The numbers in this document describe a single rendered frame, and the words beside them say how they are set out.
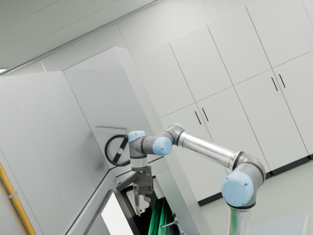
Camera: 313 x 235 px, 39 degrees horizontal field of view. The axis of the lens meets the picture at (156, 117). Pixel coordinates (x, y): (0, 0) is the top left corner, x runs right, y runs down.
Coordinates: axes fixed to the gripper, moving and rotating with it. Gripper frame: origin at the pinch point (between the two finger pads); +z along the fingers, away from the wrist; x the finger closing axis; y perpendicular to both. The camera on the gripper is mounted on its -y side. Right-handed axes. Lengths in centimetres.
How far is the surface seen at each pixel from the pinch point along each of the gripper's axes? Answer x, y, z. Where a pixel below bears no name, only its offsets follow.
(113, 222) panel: 50, -22, 23
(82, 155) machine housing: 60, -39, -14
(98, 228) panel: 22.5, -24.1, 15.6
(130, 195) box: 114, -21, 28
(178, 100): 377, 9, -10
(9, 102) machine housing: -1, -52, -52
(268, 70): 379, 124, -41
